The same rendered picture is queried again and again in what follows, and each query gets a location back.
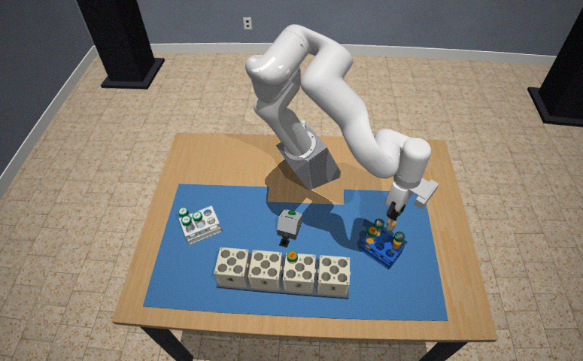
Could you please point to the white tube rack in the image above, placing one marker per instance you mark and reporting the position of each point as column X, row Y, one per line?
column 210, row 225

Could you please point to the blue table mat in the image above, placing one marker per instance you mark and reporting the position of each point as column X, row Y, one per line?
column 183, row 275

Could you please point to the cream bucket adapter with round holes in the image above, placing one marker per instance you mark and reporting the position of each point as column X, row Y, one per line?
column 270, row 277
column 299, row 277

